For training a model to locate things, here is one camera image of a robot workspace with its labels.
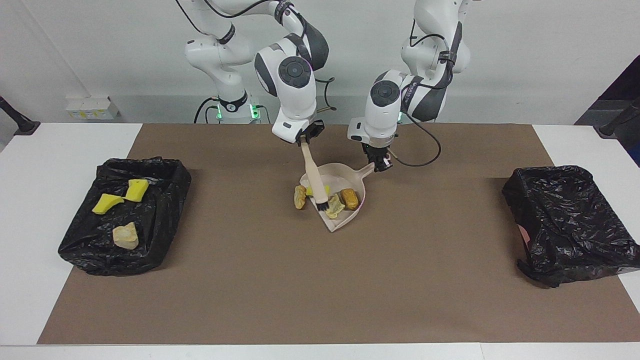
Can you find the beige hand brush black bristles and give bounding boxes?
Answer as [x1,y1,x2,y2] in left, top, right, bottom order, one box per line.
[299,141,331,211]

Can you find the beige plastic dustpan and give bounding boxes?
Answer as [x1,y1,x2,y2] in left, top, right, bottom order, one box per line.
[299,161,376,233]

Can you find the orange crusted cream foam chunk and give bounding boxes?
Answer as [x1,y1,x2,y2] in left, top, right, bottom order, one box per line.
[112,221,140,250]

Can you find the black trash bag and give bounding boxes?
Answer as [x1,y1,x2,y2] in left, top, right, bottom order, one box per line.
[58,157,192,277]
[502,165,640,289]

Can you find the brown paper table mat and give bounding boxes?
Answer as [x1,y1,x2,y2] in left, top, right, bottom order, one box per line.
[37,123,640,346]

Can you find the black stand leg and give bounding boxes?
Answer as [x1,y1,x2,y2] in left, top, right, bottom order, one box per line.
[597,97,640,139]
[0,95,41,136]

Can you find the dark fabric panel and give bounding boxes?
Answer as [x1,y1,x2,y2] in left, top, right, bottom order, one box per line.
[574,54,640,126]

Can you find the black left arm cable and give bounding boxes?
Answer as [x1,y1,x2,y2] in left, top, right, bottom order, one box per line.
[395,20,468,168]

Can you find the black right arm base cable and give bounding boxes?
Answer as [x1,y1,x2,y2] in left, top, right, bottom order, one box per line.
[193,96,221,124]

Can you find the white wall socket box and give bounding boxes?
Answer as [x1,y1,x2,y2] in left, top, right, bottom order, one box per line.
[66,96,121,121]

